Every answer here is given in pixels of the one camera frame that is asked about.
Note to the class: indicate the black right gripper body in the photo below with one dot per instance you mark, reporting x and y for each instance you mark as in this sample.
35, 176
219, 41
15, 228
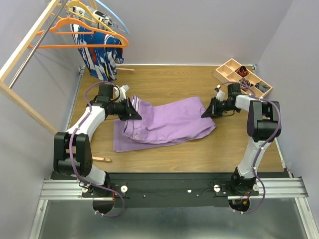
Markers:
218, 107

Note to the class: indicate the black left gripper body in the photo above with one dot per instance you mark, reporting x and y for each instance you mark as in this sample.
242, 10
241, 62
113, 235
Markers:
123, 110

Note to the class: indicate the purple trousers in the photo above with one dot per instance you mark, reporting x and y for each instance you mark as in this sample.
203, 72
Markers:
170, 124

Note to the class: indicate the orange plastic hanger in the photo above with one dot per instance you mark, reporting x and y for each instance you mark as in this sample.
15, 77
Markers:
92, 30

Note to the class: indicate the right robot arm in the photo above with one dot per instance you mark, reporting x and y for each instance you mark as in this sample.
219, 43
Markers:
263, 126

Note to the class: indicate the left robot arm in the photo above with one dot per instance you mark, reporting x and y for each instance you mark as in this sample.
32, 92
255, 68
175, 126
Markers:
72, 149

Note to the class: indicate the light blue hanger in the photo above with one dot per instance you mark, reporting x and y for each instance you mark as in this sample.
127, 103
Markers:
119, 24

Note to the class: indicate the patterned rolled item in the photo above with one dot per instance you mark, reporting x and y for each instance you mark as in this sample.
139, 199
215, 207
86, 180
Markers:
245, 83

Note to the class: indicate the wooden compartment tray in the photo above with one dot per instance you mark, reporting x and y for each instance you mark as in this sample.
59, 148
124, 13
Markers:
226, 73

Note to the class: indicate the red black rolled item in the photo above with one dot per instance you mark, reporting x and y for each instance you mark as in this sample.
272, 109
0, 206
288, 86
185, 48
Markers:
242, 71

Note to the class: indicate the grey rolled item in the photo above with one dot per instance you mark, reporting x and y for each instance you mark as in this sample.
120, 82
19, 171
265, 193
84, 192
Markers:
262, 87

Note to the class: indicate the blue white patterned garment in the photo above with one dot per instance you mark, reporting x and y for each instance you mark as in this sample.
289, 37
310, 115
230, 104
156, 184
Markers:
101, 62

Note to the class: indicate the black white printed garment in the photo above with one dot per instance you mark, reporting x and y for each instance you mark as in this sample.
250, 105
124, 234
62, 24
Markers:
87, 13

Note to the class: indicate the wooden clothes rack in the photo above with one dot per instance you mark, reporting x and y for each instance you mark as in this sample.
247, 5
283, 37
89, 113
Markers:
47, 84

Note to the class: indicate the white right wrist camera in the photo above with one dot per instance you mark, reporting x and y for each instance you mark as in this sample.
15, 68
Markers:
219, 93

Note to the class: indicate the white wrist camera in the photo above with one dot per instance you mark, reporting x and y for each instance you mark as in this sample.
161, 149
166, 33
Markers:
219, 93
121, 92

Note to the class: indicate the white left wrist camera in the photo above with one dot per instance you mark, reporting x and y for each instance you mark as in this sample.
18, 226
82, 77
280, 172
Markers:
121, 92

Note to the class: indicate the black mounting base plate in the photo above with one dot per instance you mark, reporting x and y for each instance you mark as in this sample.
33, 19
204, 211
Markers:
166, 190

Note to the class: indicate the aluminium rail frame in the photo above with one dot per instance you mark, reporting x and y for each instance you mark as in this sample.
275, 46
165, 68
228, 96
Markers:
280, 209

